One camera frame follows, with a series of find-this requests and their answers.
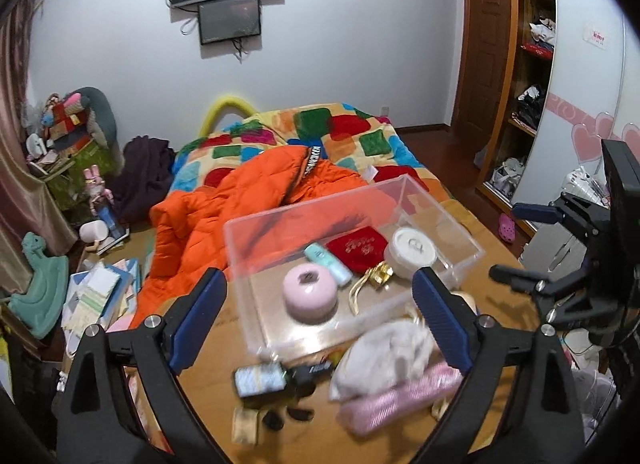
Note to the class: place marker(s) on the wooden desk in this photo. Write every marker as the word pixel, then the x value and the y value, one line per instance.
pixel 505 304

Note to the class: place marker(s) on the pink knit pouch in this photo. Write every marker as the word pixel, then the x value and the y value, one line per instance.
pixel 390 404

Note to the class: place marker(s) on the wooden door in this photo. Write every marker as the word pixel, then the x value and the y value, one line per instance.
pixel 480 44

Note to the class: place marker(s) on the small wall monitor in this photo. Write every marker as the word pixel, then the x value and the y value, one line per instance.
pixel 230 20

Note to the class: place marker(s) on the red embroidered pouch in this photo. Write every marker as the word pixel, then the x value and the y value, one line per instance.
pixel 357 246

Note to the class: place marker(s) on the colourful patchwork blanket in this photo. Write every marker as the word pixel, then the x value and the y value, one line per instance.
pixel 350 134

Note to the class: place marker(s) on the orange puffer jacket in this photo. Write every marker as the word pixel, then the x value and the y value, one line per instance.
pixel 210 224

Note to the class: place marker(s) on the grey cushion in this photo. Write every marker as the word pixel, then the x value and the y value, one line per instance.
pixel 102 114

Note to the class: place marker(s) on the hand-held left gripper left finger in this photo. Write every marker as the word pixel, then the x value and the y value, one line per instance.
pixel 197 316

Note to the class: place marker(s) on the teal dinosaur plush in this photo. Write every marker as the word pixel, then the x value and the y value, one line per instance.
pixel 42 289

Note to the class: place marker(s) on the green patterned box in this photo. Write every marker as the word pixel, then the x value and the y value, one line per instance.
pixel 75 174

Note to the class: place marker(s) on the striped curtain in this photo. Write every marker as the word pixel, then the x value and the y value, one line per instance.
pixel 20 169

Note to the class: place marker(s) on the stack of books and papers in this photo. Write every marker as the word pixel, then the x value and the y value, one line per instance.
pixel 100 294

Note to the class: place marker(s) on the pink bunny toy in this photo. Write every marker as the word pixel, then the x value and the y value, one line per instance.
pixel 97 189

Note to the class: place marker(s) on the dark glass bottle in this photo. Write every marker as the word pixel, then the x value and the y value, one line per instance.
pixel 260 380

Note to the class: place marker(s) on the pink round container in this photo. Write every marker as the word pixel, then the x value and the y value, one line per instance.
pixel 309 294

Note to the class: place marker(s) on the white round tin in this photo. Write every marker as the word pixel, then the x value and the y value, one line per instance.
pixel 412 251

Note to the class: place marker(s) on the white mug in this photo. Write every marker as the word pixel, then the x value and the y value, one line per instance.
pixel 93 233

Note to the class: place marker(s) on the black bag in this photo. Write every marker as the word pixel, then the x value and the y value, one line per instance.
pixel 530 106

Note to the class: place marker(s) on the white fabric label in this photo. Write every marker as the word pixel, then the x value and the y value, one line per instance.
pixel 370 173

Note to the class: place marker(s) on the stack of colourful toys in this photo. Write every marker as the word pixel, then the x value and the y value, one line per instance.
pixel 65 116

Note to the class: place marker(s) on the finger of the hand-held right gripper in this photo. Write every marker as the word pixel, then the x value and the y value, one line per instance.
pixel 515 275
pixel 537 213

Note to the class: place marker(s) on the small teal bottle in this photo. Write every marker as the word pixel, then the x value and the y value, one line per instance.
pixel 330 264

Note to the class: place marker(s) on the white plastic bag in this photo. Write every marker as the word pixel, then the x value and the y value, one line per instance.
pixel 595 399

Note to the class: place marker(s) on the white sliding wardrobe door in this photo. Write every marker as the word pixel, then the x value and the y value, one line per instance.
pixel 585 94

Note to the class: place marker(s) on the pink clog shoe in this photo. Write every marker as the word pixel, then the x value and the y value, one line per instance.
pixel 507 229

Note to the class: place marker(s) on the yellow curved headboard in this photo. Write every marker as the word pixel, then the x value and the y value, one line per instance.
pixel 225 106

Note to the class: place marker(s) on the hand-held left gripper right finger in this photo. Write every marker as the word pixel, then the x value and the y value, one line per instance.
pixel 442 316

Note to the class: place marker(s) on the crinkled clear plastic bag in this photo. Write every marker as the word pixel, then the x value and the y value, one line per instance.
pixel 587 186

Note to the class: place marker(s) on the clear plastic storage box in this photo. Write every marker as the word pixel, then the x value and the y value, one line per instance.
pixel 280 239

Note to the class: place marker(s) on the small black piece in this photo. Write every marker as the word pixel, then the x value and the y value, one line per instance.
pixel 272 421
pixel 300 414

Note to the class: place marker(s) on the wooden wardrobe shelves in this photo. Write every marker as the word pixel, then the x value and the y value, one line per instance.
pixel 517 69

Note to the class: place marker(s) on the small black box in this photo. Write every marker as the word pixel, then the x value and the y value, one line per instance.
pixel 320 370

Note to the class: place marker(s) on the small beige box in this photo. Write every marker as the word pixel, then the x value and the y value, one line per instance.
pixel 245 426

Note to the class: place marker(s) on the dark purple cloth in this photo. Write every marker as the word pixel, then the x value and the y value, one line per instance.
pixel 145 174

